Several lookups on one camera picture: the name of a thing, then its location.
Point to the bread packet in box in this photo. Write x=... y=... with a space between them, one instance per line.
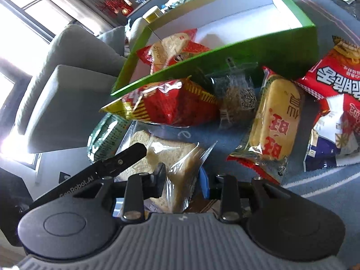
x=168 y=47

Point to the clear bread slice packet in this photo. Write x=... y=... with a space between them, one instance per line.
x=180 y=157

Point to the green snack packet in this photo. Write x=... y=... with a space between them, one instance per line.
x=107 y=137

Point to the yellow rice cracker packet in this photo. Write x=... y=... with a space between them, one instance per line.
x=275 y=118

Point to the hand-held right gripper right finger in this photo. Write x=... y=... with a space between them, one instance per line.
x=204 y=184

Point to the dark framed window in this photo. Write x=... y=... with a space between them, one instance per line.
x=33 y=8

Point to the grey sofa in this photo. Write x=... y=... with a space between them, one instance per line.
x=70 y=90

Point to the blue white snack packet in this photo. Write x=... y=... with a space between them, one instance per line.
x=329 y=135

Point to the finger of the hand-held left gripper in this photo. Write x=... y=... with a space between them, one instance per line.
x=126 y=156

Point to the clear sesame snack packet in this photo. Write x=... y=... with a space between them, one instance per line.
x=233 y=101

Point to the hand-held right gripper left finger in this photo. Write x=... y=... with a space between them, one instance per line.
x=159 y=181

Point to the large red snack packet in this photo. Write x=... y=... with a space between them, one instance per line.
x=337 y=76

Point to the red yellow snack packet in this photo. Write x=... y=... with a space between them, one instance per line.
x=168 y=104

